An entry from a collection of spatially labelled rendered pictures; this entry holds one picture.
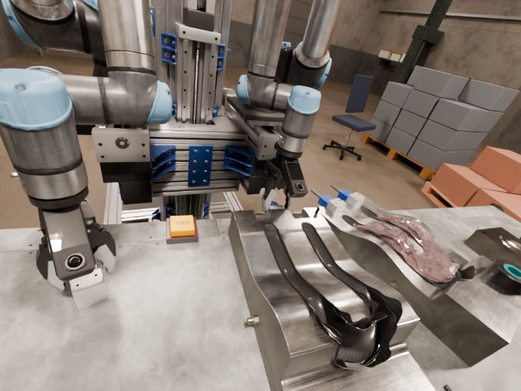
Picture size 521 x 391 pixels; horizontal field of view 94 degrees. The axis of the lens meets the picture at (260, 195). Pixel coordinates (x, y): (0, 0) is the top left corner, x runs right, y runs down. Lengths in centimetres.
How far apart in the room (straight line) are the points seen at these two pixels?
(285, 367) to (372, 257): 41
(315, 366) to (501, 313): 44
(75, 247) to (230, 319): 31
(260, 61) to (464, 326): 76
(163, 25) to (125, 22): 55
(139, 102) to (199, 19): 54
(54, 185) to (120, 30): 25
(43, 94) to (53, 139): 5
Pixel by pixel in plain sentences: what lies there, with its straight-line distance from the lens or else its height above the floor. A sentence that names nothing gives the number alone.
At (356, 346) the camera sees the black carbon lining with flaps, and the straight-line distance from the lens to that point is 54.
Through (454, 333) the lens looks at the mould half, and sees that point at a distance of 74.
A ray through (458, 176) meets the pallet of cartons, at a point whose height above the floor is 40.
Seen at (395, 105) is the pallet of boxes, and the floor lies 74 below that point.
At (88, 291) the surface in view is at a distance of 58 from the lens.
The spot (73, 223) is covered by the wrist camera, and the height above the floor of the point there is 101.
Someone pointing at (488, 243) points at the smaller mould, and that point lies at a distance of 115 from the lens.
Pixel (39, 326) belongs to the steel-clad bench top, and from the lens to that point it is 62.
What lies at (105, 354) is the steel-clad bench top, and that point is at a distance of 56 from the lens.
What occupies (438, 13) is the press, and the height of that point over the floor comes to 230.
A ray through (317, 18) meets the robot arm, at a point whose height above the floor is 135.
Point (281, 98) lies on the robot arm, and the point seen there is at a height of 115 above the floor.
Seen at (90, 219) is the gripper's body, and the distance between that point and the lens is 50.
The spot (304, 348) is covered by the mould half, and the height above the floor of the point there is 93.
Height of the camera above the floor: 130
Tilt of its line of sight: 34 degrees down
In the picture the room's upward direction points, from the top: 14 degrees clockwise
